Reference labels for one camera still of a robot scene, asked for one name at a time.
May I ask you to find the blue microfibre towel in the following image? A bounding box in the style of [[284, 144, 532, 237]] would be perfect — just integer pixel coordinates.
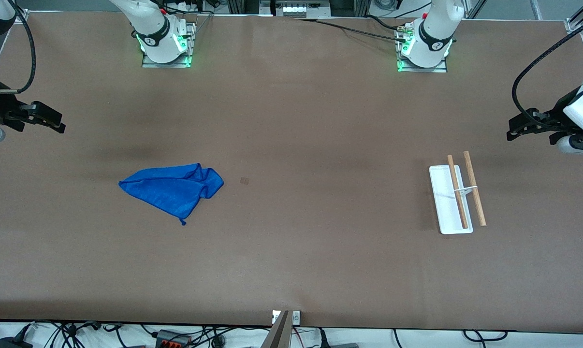
[[118, 163, 224, 226]]

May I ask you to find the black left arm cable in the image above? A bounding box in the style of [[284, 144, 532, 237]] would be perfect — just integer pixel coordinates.
[[511, 14, 583, 132]]

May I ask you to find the black looped floor cable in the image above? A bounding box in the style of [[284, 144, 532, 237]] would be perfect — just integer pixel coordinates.
[[463, 330, 509, 342]]

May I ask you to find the white rack with wooden rods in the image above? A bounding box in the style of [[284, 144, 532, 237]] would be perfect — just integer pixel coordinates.
[[429, 151, 487, 235]]

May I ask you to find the aluminium frame profile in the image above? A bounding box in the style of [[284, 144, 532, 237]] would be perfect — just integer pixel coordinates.
[[565, 0, 583, 33]]

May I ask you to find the white power strip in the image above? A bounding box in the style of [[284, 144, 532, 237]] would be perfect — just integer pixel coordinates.
[[274, 0, 332, 18]]

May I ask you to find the grey camera post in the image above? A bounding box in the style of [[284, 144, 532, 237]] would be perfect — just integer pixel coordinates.
[[261, 310, 292, 348]]

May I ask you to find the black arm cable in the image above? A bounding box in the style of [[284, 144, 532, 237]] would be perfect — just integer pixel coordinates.
[[0, 0, 36, 95], [511, 14, 583, 132]]

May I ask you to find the small metal bracket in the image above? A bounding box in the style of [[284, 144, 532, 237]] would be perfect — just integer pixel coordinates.
[[272, 310, 301, 325]]

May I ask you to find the black cable on table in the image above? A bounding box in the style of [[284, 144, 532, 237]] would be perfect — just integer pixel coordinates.
[[295, 17, 409, 43]]

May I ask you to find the black box with orange connectors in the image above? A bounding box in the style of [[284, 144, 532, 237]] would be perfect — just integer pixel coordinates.
[[155, 329, 194, 348]]

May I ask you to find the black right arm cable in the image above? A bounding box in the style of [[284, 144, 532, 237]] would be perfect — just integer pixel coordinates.
[[0, 0, 36, 95]]

